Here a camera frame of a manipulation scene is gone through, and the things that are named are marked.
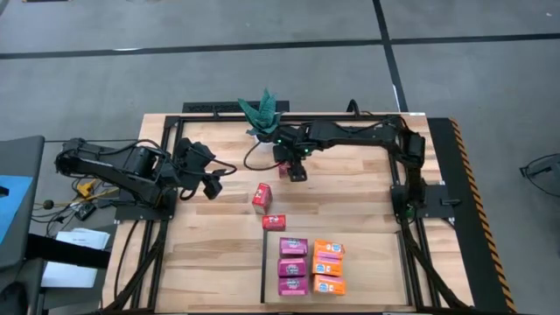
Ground blue sheet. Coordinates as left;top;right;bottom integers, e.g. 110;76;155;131
0;174;35;246

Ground yellow cable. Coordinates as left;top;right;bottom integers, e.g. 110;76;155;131
76;178;119;200

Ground black mat yellow striped edge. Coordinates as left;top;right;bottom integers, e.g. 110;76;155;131
426;116;518;314

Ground black aluminium table frame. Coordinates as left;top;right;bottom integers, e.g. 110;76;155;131
100;114;476;314

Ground black cable bundle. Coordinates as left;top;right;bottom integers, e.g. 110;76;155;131
400;218;472;312
100;218;170;312

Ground black bar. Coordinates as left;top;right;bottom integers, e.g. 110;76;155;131
25;234;111;269

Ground green snake plant white pot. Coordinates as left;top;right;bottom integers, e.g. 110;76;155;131
237;88;285;152

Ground grey cabinet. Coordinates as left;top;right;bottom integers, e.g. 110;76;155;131
0;135;46;270

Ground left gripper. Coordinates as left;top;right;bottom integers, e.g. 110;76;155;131
168;137;227;200

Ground orange Mini Wheats box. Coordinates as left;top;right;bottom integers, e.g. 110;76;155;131
311;255;344;277
312;274;347;297
313;238;347;259

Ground white paper sheets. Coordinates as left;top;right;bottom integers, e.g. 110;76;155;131
41;227;111;289

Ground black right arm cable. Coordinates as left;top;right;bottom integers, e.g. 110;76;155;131
242;140;284;172

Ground pink Raisin Bran box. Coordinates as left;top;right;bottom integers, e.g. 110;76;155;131
276;256;308;277
277;276;310;297
278;236;309;257

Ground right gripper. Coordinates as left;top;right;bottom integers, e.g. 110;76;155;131
273;126;312;183

